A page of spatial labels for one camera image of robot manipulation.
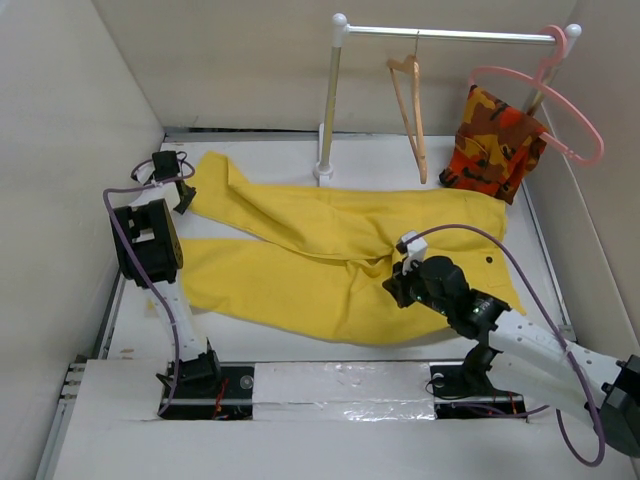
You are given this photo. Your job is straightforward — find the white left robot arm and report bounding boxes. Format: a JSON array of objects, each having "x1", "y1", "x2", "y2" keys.
[{"x1": 103, "y1": 150, "x2": 223, "y2": 399}]

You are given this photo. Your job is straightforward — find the orange camouflage trousers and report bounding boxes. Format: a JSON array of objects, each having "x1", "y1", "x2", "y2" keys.
[{"x1": 439, "y1": 84, "x2": 547, "y2": 204}]

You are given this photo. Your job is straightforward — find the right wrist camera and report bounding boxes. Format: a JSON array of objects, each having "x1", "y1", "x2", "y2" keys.
[{"x1": 396, "y1": 231, "x2": 428, "y2": 275}]

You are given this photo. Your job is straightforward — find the wooden hanger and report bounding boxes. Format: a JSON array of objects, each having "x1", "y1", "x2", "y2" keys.
[{"x1": 386, "y1": 30, "x2": 428, "y2": 184}]

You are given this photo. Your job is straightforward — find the pink plastic hanger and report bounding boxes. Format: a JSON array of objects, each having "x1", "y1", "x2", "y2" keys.
[{"x1": 469, "y1": 24, "x2": 604, "y2": 165}]

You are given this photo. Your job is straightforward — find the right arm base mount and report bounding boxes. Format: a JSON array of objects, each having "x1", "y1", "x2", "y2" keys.
[{"x1": 425, "y1": 362, "x2": 526, "y2": 420}]

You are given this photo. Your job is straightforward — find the white clothes rack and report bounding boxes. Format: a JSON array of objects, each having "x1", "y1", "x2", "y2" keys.
[{"x1": 313, "y1": 13, "x2": 582, "y2": 187}]

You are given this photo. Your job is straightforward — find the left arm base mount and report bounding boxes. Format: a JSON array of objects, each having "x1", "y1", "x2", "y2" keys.
[{"x1": 160, "y1": 363, "x2": 255, "y2": 421}]

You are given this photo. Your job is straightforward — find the yellow trousers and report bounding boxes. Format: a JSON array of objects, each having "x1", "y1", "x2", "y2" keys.
[{"x1": 181, "y1": 152, "x2": 521, "y2": 345}]

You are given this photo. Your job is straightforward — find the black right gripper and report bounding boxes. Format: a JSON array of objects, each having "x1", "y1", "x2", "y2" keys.
[{"x1": 382, "y1": 254, "x2": 451, "y2": 317}]

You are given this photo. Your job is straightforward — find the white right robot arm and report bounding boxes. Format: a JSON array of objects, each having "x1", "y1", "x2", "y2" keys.
[{"x1": 383, "y1": 256, "x2": 639, "y2": 458}]

